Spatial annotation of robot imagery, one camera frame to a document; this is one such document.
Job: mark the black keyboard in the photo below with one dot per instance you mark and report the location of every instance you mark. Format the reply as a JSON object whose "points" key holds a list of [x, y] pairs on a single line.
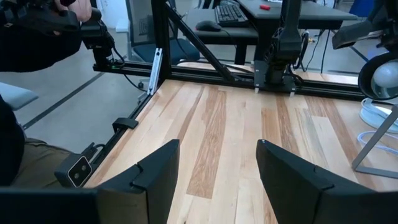
{"points": [[230, 14]]}

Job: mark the person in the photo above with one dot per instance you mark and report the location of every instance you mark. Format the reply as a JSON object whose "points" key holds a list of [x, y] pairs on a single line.
{"points": [[31, 49]]}

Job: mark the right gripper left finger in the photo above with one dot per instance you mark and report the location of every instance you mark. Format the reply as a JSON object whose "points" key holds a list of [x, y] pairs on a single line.
{"points": [[149, 193]]}

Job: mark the grey mesh office chair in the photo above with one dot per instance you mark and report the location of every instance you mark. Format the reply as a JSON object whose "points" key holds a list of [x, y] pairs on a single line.
{"points": [[174, 51]]}

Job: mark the silver corner bracket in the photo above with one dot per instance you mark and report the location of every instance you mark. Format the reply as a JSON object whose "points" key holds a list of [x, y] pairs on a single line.
{"points": [[154, 71]]}

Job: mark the grey padded armrest stand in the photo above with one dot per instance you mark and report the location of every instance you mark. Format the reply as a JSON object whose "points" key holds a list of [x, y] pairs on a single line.
{"points": [[12, 95]]}

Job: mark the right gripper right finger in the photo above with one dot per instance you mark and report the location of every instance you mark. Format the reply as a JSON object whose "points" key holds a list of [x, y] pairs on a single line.
{"points": [[304, 199]]}

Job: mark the small red desk object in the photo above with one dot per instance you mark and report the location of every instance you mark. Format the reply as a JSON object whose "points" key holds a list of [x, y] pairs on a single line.
{"points": [[265, 7]]}

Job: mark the dark office desk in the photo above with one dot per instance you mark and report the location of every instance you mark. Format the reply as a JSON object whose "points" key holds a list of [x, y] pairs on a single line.
{"points": [[295, 15]]}

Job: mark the blue plastic bin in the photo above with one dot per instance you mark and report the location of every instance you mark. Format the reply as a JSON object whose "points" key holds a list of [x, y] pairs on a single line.
{"points": [[362, 7]]}

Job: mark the black table edge clamp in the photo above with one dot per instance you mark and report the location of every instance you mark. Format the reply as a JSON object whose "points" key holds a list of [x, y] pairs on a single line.
{"points": [[124, 124]]}

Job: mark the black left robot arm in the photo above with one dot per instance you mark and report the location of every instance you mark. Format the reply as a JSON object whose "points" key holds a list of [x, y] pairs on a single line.
{"points": [[286, 46]]}

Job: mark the person's left hand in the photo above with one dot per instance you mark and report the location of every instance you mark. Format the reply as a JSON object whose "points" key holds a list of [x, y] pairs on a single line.
{"points": [[77, 9]]}

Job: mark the black computer mouse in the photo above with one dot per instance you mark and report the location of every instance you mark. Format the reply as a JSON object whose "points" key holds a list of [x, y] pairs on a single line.
{"points": [[207, 25]]}

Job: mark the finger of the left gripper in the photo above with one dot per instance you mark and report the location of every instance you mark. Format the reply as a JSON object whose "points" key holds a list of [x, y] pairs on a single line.
{"points": [[351, 35]]}

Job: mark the black table-level camera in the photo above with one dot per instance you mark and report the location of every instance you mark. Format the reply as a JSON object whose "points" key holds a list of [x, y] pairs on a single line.
{"points": [[76, 171]]}

